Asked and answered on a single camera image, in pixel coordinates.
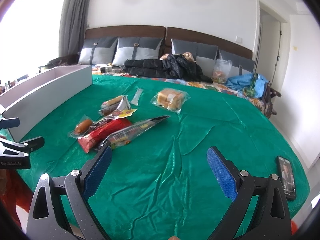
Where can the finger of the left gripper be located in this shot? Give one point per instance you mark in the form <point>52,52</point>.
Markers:
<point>6,123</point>
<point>9,147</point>

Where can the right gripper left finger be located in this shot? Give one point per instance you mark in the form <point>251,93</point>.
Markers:
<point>47,218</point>

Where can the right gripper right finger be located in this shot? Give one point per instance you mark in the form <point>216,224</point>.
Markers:
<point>271,217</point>

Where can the red snack packet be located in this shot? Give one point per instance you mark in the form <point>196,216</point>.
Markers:
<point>98,135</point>

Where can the dark brown snack bar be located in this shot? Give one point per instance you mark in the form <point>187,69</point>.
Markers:
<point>108,110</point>

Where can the person's hand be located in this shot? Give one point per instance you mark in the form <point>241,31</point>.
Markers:
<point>173,238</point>

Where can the white cardboard box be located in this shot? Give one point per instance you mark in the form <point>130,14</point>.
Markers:
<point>34,98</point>

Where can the black smartphone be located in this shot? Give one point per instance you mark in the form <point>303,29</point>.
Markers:
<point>285,174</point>

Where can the packaged sausage bun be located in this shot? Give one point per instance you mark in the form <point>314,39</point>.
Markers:
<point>81,128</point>

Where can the long clear striped packet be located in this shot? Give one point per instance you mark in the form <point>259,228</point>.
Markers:
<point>124,136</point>

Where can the green satin cloth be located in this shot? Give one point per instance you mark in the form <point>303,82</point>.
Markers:
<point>160,184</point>

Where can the yellow snack packet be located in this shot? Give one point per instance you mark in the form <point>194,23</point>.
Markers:
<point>117,114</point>

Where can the grey pillow far left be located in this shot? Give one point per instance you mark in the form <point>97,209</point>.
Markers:
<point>98,50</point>

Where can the grey pillow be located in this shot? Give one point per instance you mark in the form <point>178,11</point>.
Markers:
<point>98,50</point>
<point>204,54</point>
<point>240,65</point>
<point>136,48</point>

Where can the silver foil packet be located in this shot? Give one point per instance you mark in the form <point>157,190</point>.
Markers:
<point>124,104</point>

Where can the grey curtain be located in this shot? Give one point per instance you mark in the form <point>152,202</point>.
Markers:
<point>73,25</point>

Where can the small clear narrow packet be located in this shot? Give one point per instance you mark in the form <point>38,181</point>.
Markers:
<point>135,100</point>

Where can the blue green clothes pile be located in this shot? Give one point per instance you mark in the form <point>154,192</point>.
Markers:
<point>251,85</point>

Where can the packaged sliced bread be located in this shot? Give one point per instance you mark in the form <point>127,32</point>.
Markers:
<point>170,99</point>

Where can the grey pillow far right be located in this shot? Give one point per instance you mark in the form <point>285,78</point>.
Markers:
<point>240,65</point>

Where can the clear plastic snack bag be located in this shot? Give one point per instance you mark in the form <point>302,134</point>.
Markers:
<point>221,71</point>

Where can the black puffer jacket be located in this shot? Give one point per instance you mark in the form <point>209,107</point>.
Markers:
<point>169,66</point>

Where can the brown wooden headboard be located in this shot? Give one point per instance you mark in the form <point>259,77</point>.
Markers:
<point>167,33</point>

